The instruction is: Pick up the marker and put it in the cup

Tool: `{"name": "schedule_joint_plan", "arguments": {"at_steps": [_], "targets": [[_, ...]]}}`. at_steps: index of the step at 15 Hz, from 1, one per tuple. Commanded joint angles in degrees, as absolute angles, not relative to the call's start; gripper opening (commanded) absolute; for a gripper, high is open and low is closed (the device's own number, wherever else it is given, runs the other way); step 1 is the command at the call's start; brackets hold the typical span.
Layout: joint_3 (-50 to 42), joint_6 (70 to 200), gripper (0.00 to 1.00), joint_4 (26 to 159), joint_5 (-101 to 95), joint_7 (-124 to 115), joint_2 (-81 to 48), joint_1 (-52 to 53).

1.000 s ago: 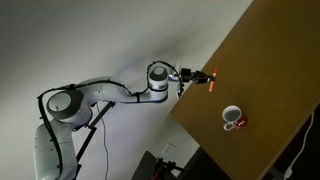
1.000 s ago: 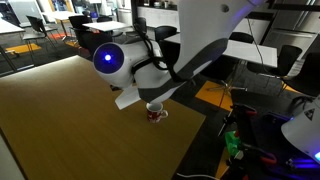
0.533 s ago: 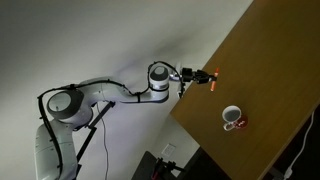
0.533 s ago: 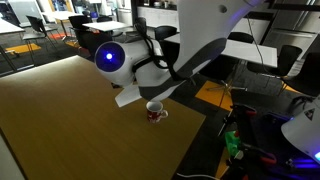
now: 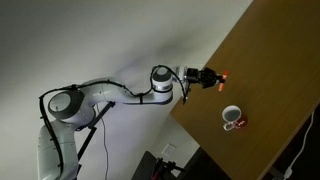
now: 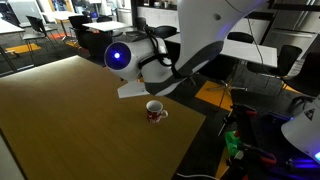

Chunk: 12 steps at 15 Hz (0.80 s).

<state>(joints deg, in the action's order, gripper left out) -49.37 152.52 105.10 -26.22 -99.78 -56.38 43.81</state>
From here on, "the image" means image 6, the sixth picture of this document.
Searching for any white red patterned mug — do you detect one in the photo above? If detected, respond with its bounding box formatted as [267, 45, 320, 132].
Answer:
[145, 99, 169, 124]

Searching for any whiteboard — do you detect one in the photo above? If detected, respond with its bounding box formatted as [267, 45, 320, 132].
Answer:
[7, 0, 45, 25]

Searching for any black red clamp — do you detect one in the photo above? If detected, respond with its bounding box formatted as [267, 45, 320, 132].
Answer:
[217, 103, 258, 138]
[226, 142, 278, 180]

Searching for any thin hanging cable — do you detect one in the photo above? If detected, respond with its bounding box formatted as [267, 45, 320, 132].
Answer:
[245, 19, 269, 76]

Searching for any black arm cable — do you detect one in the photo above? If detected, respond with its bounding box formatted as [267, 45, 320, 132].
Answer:
[134, 18, 184, 80]

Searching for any white cable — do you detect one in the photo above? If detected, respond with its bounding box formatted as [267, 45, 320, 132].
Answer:
[175, 172, 221, 180]

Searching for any white table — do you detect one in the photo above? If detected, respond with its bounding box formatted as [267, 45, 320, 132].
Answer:
[164, 32, 182, 45]
[81, 20, 132, 33]
[0, 19, 25, 36]
[49, 10, 81, 21]
[218, 39, 279, 68]

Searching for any green plastic part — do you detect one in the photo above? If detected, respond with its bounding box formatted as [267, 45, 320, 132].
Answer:
[224, 130, 242, 158]

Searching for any white kitchen counter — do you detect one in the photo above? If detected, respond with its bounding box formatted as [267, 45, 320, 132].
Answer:
[136, 5, 179, 28]

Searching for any black cable bundle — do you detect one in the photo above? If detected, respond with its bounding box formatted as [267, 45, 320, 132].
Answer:
[286, 94, 316, 118]

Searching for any blue lit control box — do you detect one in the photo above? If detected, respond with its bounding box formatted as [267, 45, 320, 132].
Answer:
[285, 156, 320, 172]

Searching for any white fridge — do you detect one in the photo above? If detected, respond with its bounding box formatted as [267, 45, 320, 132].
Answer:
[114, 0, 134, 26]

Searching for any stainless steel fridge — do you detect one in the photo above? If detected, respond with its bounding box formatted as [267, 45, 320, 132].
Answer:
[264, 0, 320, 54]

